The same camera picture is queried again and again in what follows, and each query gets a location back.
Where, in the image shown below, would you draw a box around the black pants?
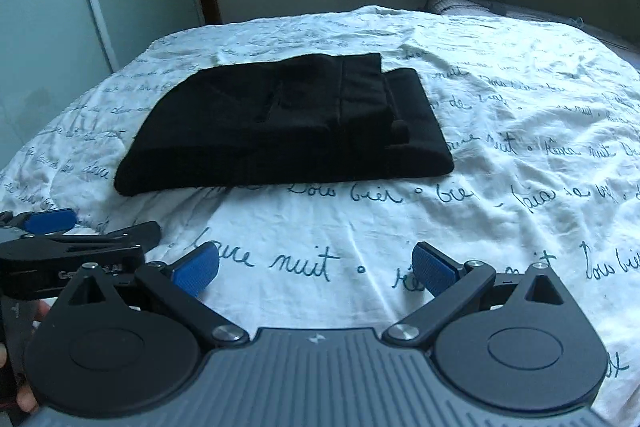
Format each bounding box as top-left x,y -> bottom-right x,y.
114,52 -> 455,197

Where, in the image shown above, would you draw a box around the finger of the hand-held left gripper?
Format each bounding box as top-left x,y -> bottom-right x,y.
0,220 -> 162,264
0,208 -> 79,236

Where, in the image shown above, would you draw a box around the frosted glass wardrobe door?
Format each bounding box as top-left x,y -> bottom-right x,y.
0,0 -> 207,175

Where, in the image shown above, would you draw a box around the grey striped pillow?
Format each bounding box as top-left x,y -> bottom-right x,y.
423,0 -> 640,54

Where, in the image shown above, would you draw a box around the person's left hand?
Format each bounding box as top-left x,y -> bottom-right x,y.
0,301 -> 52,414

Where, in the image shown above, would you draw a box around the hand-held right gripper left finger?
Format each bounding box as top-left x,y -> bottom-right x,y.
49,242 -> 250,348

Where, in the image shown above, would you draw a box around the white printed bedspread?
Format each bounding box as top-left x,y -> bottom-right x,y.
0,5 -> 640,419

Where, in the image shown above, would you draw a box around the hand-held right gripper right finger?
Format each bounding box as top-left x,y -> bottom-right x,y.
382,241 -> 581,348

